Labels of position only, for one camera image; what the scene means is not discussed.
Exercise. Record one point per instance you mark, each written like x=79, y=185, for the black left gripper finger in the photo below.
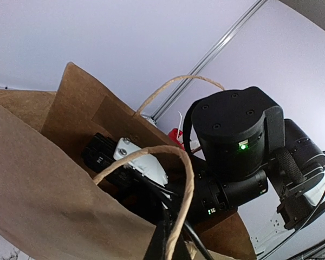
x=157, y=246

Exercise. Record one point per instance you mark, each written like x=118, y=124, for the brown paper bag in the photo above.
x=51, y=206

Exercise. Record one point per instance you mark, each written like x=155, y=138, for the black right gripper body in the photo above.
x=238, y=131

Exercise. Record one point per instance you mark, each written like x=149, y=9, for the aluminium frame post right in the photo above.
x=213, y=52

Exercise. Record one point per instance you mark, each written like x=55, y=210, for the white plastic utensil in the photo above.
x=194, y=144

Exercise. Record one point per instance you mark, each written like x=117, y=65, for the red utensil holder cup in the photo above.
x=176, y=135

